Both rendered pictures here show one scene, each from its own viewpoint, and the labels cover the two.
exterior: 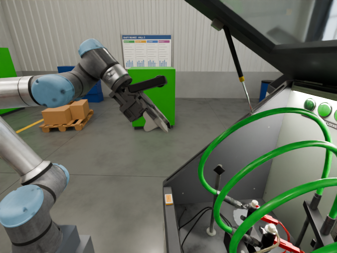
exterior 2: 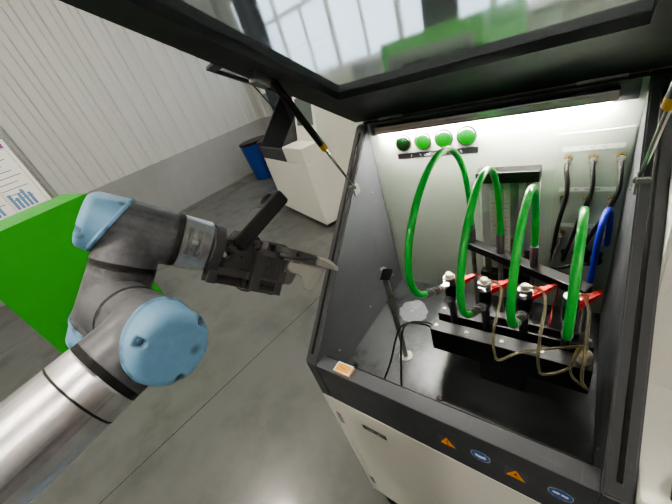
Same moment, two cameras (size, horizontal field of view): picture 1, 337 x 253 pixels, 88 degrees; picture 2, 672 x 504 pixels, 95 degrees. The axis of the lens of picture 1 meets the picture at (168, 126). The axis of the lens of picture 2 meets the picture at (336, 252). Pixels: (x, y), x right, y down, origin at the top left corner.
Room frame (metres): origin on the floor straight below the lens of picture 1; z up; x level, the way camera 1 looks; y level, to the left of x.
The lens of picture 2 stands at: (0.11, 0.29, 1.64)
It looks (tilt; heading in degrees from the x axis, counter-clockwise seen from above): 31 degrees down; 320
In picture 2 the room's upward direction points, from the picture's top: 19 degrees counter-clockwise
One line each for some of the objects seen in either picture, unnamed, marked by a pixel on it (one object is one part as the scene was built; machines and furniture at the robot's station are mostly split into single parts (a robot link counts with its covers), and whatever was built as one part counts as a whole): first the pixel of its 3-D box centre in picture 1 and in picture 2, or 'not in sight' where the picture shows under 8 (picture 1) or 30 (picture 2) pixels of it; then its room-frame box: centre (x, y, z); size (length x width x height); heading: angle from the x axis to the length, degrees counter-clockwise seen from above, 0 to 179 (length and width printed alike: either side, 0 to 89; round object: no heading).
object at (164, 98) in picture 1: (152, 96); (69, 274); (4.06, 0.37, 0.65); 0.95 x 0.86 x 1.30; 96
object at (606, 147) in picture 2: not in sight; (585, 198); (0.18, -0.54, 1.20); 0.13 x 0.03 x 0.31; 5
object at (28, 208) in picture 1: (26, 210); not in sight; (0.44, 0.48, 1.07); 0.13 x 0.12 x 0.14; 4
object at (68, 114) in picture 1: (67, 106); not in sight; (4.11, 2.45, 0.39); 1.20 x 0.85 x 0.79; 10
